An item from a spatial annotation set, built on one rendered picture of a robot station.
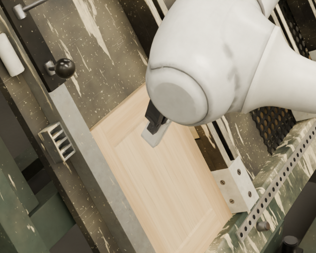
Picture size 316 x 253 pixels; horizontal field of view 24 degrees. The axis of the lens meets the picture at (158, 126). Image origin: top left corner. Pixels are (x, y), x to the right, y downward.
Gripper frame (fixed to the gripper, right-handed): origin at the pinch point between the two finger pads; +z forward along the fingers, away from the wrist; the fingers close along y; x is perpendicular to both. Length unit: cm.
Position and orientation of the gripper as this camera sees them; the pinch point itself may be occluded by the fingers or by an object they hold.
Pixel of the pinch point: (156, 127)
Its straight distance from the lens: 114.7
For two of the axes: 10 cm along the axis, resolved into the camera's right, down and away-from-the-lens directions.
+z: -3.2, 5.7, 7.5
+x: 6.8, 6.9, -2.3
